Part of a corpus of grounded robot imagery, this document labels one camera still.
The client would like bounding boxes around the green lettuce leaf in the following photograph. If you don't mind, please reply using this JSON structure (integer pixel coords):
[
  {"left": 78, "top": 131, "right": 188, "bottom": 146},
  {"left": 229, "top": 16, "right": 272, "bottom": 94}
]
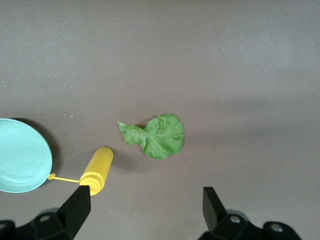
[{"left": 116, "top": 113, "right": 185, "bottom": 160}]

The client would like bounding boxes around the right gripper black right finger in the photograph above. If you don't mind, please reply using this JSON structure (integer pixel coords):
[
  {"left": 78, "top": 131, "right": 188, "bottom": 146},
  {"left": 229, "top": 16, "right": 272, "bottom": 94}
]
[{"left": 198, "top": 186, "right": 301, "bottom": 240}]

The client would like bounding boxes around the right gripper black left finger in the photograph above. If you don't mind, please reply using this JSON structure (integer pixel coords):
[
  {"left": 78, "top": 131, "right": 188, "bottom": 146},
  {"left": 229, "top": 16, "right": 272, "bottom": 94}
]
[{"left": 14, "top": 184, "right": 92, "bottom": 240}]

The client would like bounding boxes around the mint green plate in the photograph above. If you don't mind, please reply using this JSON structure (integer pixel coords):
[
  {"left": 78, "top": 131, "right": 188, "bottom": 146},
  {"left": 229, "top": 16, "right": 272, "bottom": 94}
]
[{"left": 0, "top": 118, "right": 54, "bottom": 194}]

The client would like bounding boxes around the yellow mustard squeeze bottle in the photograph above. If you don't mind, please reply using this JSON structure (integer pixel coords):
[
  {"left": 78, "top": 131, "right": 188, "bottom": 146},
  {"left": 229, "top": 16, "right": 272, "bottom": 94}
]
[{"left": 47, "top": 146, "right": 115, "bottom": 197}]

